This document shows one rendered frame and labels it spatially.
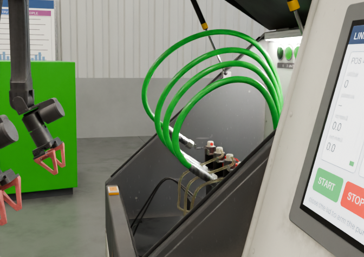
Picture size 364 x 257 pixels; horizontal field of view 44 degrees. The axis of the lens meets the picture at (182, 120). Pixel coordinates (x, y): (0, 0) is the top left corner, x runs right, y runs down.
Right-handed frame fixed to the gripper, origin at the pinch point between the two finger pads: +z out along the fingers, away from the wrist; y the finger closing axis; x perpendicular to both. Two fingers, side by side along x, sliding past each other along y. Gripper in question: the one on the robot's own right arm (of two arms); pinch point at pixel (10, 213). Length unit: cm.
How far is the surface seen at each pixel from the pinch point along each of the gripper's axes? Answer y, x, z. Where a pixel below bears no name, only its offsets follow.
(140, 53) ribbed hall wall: 668, 3, -48
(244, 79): -9, -61, -5
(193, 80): -3, -52, -9
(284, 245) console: -33, -53, 19
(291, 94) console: -19, -66, 0
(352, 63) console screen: -37, -72, -4
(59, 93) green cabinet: 323, 64, -33
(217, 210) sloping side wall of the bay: -20, -45, 13
